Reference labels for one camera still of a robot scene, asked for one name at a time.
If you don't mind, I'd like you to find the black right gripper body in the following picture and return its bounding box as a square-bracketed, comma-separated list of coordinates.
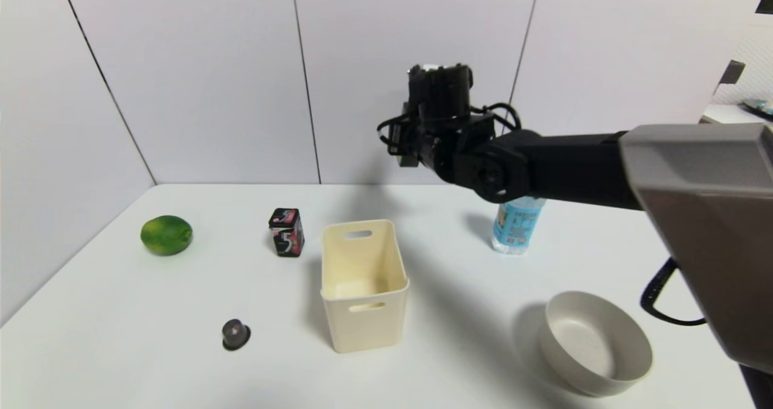
[387, 101, 436, 167]

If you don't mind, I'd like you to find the beige brown bowl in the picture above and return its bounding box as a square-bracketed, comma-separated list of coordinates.
[539, 291, 653, 398]

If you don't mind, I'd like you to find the clear water bottle blue cap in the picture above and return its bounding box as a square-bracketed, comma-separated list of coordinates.
[492, 196, 547, 256]

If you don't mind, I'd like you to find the black red gum box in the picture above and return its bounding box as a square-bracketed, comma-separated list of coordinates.
[268, 208, 305, 257]

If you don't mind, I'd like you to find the cream plastic basket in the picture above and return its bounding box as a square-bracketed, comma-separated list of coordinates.
[320, 219, 410, 354]

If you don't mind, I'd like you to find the green lime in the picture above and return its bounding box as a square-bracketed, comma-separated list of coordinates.
[140, 215, 193, 256]

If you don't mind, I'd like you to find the dark coffee capsule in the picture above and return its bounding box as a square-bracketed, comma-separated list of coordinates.
[222, 318, 251, 351]

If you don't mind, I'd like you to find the white side desk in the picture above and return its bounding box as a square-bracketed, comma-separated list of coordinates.
[699, 103, 773, 126]

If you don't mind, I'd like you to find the grey block on pegboard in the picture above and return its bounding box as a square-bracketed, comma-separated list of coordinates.
[718, 59, 747, 85]

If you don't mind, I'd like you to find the white pegboard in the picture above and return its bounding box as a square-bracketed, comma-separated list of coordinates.
[710, 25, 773, 108]

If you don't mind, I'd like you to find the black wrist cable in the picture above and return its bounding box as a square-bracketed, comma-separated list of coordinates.
[472, 102, 522, 137]

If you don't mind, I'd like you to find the black coiled arm cable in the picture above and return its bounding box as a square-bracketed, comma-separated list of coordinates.
[640, 257, 707, 327]

